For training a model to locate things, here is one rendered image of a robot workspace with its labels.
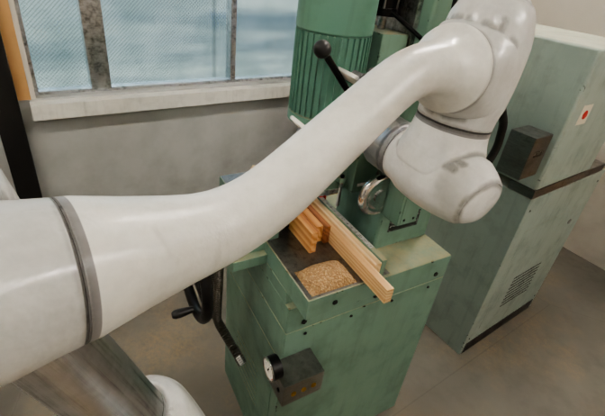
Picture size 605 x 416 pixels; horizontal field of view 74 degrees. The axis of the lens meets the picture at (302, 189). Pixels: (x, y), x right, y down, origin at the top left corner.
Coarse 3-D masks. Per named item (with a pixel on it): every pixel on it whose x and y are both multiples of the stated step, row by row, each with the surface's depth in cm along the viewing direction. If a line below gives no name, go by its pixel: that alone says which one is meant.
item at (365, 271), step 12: (312, 204) 115; (324, 216) 110; (336, 240) 103; (348, 252) 99; (348, 264) 100; (360, 264) 95; (360, 276) 96; (372, 276) 92; (372, 288) 92; (384, 288) 88; (384, 300) 89
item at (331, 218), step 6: (318, 204) 113; (324, 210) 111; (330, 216) 109; (330, 222) 108; (336, 222) 106; (336, 228) 106; (342, 228) 104; (342, 234) 104; (348, 234) 102; (348, 240) 102; (354, 240) 100; (354, 246) 100; (360, 246) 99; (360, 252) 98; (366, 252) 97; (366, 258) 96; (372, 258) 95; (372, 264) 94; (378, 264) 94; (378, 270) 95
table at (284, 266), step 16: (224, 176) 131; (272, 240) 105; (288, 240) 105; (256, 256) 103; (272, 256) 102; (288, 256) 100; (304, 256) 101; (320, 256) 101; (336, 256) 102; (288, 272) 95; (352, 272) 98; (288, 288) 96; (304, 288) 91; (352, 288) 93; (368, 288) 97; (304, 304) 89; (320, 304) 90; (336, 304) 93
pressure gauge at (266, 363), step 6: (264, 360) 101; (270, 360) 98; (276, 360) 98; (264, 366) 101; (270, 366) 97; (276, 366) 97; (282, 366) 98; (270, 372) 98; (276, 372) 97; (282, 372) 98; (270, 378) 99; (276, 378) 97
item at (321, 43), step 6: (318, 42) 75; (324, 42) 74; (318, 48) 75; (324, 48) 74; (330, 48) 75; (318, 54) 75; (324, 54) 75; (330, 60) 77; (330, 66) 78; (336, 66) 79; (336, 72) 79; (342, 78) 81; (342, 84) 82
